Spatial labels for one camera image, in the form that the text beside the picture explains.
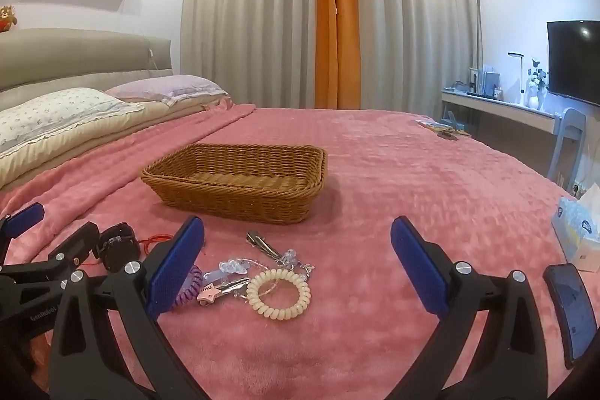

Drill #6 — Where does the beige folded quilt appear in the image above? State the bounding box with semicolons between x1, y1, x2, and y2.
0;97;230;190

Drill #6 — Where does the cream spiral hair tie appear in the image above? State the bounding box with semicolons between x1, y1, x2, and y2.
245;269;311;325

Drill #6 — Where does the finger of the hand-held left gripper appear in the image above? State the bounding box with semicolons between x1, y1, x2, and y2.
0;222;101;288
0;202;46;265

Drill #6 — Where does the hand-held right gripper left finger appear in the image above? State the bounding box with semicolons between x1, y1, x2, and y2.
49;215;206;400

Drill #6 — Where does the white desk lamp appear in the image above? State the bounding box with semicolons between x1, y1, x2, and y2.
508;51;527;105

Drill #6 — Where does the brown teddy bear toy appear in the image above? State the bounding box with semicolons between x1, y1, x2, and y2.
0;4;18;33

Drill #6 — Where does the white desk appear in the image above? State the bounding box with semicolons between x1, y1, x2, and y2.
441;87;561;136

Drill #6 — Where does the pink star hair clip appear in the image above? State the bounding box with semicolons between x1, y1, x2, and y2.
197;278;251;306

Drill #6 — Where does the brown wicker basket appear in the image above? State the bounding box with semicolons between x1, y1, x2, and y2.
141;143;328;225

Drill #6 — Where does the black flat television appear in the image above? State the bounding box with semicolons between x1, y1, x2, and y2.
546;19;600;106

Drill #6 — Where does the white plastic bag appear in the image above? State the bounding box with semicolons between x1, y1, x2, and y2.
550;196;600;273

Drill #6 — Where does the pink fleece blanket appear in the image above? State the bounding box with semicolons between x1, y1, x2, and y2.
0;102;600;400

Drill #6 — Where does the orange curtain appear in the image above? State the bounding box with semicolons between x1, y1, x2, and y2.
313;0;363;110

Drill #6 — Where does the beige curtain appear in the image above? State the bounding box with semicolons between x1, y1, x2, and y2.
351;0;483;138
180;0;324;110

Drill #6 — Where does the white vase with plant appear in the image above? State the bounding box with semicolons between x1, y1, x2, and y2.
527;59;549;110

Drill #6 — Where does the black smartphone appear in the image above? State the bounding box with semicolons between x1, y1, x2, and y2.
544;263;598;370

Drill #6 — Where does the clear crystal bead bracelet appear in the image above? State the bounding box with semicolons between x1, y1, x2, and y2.
206;247;316;288

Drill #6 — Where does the white floral pillow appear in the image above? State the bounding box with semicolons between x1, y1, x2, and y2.
0;87;146;157

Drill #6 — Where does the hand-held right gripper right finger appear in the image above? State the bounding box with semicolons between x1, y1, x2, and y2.
390;215;551;400

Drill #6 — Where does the silver metal hair clip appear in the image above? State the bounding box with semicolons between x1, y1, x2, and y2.
247;230;282;260

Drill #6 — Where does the beige padded headboard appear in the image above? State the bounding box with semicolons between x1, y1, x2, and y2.
0;28;173;112

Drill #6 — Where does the purple spiral hair tie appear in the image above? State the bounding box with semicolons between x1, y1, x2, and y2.
173;266;204;309

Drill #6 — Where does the lavender pillow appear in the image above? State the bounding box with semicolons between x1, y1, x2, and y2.
104;74;230;105

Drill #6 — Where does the red string bracelet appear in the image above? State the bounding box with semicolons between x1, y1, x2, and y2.
139;233;178;252

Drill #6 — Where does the black hair claw clip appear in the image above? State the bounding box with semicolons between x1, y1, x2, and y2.
96;222;141;272

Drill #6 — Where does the pale blue chair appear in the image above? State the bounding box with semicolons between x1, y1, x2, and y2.
546;108;588;185

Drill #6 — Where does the pale blue desk organizer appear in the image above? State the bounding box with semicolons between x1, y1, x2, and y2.
469;65;503;96

